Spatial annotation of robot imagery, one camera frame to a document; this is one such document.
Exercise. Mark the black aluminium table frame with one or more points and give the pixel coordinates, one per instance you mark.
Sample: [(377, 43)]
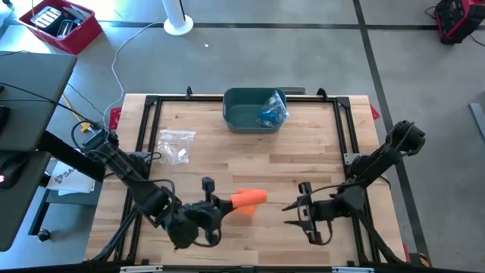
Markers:
[(197, 99)]

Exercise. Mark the black desk support beam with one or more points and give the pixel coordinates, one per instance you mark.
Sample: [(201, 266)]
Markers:
[(68, 155)]

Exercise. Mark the white pedestal tower fan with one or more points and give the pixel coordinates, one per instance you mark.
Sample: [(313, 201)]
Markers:
[(178, 27)]

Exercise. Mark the clear plastic bag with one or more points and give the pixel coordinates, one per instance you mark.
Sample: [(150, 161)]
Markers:
[(176, 146), (274, 106)]

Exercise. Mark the black computer mouse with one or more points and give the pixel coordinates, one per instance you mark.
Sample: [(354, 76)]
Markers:
[(13, 170)]

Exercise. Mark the red and black equipment case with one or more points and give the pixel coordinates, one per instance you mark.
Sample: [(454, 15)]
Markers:
[(454, 19)]

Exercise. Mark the white edge bracket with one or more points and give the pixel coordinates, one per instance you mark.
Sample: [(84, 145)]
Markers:
[(140, 269), (352, 270)]

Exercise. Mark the dark grey desk panel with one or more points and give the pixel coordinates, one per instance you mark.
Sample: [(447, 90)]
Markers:
[(19, 220)]

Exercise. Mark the black caster wheel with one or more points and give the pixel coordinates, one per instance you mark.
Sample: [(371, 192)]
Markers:
[(43, 235)]

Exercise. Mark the red plastic crate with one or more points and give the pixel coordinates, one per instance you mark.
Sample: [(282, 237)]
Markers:
[(81, 38)]

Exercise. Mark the grey metal bar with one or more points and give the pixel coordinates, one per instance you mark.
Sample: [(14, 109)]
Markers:
[(478, 117)]

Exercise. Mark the white printed papers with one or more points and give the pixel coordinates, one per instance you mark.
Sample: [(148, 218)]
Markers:
[(72, 180)]

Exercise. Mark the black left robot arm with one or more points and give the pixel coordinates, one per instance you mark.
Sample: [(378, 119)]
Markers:
[(129, 174)]

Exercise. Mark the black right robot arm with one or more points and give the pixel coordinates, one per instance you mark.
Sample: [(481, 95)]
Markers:
[(379, 161)]

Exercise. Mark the dark teal plastic bin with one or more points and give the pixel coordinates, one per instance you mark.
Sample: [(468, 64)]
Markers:
[(238, 113)]

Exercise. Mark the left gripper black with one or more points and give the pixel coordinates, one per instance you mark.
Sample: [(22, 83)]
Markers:
[(204, 220)]

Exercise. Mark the grey desk foot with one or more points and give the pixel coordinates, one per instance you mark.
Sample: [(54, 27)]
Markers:
[(76, 199)]

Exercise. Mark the grey desk top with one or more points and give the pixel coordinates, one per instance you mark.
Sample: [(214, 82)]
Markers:
[(38, 68)]

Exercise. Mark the white ribbed device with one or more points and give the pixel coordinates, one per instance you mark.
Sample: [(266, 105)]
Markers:
[(46, 17)]

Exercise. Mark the silver mounting plate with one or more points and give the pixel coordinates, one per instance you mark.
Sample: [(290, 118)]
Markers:
[(350, 157)]

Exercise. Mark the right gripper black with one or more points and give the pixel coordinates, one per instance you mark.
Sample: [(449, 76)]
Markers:
[(322, 210)]

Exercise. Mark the orange elastic bandage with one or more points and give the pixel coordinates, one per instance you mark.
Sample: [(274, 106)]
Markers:
[(248, 198)]

